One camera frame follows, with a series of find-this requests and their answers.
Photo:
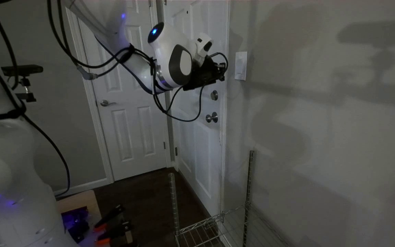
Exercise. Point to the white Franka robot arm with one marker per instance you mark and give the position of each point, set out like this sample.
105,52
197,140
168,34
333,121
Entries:
171,59

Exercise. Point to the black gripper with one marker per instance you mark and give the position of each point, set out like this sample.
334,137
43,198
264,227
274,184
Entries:
202,73

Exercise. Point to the silver deadbolt lock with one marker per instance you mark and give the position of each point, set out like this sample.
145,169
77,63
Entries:
215,95

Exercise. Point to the black orange clamp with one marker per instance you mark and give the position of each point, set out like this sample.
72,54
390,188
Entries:
117,231
110,214

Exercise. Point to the silver round door knob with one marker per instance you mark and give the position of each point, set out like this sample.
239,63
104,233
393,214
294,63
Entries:
212,117

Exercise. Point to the white panelled entry door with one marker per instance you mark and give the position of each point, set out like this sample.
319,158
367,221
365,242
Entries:
202,151

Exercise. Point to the black camera on stand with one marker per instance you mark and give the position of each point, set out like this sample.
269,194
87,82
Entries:
21,70

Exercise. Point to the white wall light switch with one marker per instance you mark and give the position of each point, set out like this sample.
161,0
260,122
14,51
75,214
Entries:
241,66

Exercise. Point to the white interior door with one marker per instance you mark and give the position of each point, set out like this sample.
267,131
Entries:
134,132

